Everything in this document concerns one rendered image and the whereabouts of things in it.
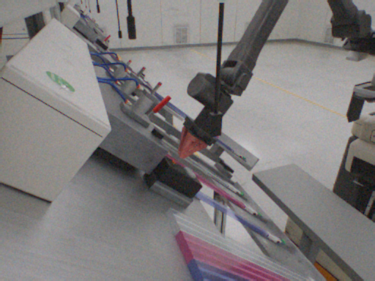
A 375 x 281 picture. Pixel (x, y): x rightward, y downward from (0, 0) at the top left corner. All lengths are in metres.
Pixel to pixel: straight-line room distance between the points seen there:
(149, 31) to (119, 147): 8.01
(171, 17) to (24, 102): 8.32
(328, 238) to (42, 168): 0.98
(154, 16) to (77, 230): 8.20
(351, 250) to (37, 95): 1.02
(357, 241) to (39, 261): 1.03
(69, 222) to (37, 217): 0.03
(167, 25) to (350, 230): 7.82
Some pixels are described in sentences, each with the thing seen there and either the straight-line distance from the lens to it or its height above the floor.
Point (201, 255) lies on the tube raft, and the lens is 0.34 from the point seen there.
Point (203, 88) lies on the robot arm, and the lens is 0.65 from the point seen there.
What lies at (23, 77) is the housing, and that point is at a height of 1.28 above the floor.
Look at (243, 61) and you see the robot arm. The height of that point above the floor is 1.18.
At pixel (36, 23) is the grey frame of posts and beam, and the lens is 0.72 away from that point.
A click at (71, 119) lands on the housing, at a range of 0.21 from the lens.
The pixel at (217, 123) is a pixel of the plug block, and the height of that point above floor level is 1.12.
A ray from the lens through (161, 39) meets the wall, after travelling 8.46.
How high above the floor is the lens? 1.32
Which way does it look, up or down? 28 degrees down
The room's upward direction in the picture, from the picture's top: straight up
